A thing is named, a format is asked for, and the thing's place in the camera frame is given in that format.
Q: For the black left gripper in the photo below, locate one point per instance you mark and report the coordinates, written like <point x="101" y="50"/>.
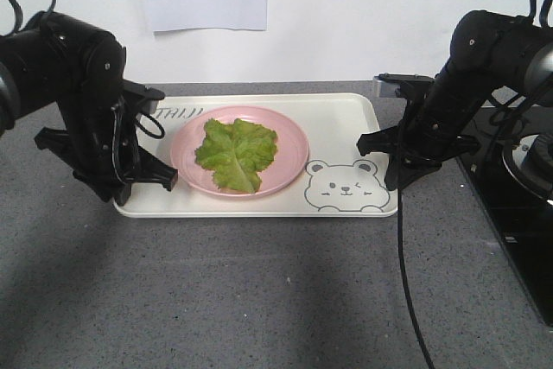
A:
<point x="99" y="143"/>

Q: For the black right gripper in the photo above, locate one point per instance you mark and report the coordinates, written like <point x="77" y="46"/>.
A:
<point x="430" y="134"/>

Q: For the cream bear serving tray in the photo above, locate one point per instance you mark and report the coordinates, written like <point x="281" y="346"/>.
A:
<point x="317" y="171"/>

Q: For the green lettuce leaf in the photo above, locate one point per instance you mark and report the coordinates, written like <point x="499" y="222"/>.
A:
<point x="236" y="153"/>

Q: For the pink round plate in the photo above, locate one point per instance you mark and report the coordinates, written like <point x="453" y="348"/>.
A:
<point x="290" y="160"/>

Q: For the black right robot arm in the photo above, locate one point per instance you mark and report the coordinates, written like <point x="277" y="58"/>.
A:
<point x="487" y="51"/>

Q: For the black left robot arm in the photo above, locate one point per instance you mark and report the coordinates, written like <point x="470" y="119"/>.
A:
<point x="59" y="59"/>

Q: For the black glass gas hob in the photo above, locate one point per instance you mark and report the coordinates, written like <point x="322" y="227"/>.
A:
<point x="512" y="176"/>

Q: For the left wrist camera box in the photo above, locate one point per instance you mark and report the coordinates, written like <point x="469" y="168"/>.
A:
<point x="141" y="98"/>

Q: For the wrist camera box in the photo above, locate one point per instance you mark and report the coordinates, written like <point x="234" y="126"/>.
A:
<point x="392" y="85"/>
<point x="141" y="98"/>

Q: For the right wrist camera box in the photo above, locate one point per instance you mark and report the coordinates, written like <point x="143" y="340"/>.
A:
<point x="392" y="85"/>

